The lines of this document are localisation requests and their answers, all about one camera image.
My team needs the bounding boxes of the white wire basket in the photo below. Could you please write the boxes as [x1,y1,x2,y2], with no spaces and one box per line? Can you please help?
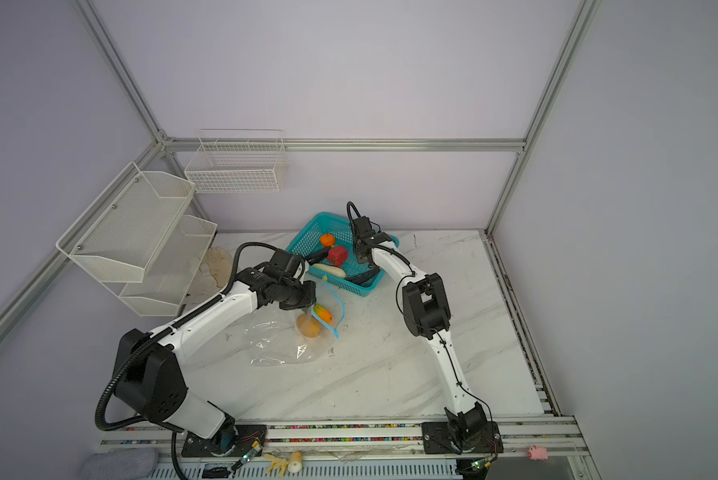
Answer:
[184,129,290,194]

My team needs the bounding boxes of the white mesh upper shelf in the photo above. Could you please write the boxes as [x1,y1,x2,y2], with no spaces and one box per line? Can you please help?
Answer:
[56,162,195,283]

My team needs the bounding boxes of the pink toy pig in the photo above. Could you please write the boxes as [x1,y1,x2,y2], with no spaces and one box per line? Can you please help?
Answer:
[527,445,549,461]

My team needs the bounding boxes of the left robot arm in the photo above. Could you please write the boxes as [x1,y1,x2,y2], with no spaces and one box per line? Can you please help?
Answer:
[94,245,316,454]

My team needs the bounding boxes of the orange toy fruit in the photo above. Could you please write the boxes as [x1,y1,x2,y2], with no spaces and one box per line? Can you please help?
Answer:
[320,233,336,247]

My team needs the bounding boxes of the yellow toy mango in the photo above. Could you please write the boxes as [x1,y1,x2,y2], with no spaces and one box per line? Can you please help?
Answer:
[296,314,322,338]

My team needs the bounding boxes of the grey cloth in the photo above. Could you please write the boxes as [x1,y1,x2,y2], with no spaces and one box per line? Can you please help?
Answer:
[80,448,159,480]

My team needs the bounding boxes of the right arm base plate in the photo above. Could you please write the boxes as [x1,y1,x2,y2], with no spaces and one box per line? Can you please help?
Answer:
[421,421,504,455]

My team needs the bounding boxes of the clear zip top bag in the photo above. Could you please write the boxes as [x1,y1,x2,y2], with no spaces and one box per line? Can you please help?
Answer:
[245,279,347,367]

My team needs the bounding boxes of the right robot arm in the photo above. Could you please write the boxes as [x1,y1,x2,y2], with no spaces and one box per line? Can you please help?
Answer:
[348,211,496,453]

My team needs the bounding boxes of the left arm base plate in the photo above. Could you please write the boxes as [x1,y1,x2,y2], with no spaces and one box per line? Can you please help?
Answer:
[181,424,268,458]

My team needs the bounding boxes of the teal plastic basket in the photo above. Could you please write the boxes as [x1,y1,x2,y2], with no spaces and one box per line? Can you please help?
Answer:
[286,212,384,297]

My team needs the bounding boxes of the white mesh shelf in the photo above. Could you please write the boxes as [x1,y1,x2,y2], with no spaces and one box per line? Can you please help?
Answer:
[118,215,217,317]
[56,162,195,283]

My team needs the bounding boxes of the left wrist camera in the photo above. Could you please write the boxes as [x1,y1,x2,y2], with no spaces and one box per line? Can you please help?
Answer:
[264,249,307,278]

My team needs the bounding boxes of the white mesh lower shelf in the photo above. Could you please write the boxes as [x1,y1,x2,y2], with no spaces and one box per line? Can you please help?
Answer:
[118,215,217,317]

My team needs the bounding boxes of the white toy radish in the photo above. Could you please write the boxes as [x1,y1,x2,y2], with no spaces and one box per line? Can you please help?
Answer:
[311,263,346,279]

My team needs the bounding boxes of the wooden toy figure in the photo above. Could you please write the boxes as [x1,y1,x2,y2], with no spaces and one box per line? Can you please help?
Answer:
[263,451,304,478]

